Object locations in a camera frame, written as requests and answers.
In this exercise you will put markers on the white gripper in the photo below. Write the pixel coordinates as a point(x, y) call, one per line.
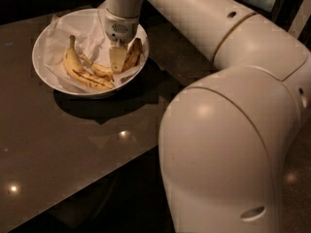
point(120, 29)

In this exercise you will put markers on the white crumpled paper liner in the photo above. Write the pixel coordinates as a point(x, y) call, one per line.
point(87, 36)

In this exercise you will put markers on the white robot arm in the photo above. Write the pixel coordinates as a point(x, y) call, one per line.
point(223, 139)

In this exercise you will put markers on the white ceramic bowl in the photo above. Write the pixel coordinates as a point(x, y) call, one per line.
point(48, 78)

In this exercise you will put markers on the left yellow banana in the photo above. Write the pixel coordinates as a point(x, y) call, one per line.
point(76, 71)

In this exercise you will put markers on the spotted yellow banana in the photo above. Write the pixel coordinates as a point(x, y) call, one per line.
point(132, 58)

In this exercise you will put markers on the grey counter table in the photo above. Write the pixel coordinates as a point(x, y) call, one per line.
point(53, 145)

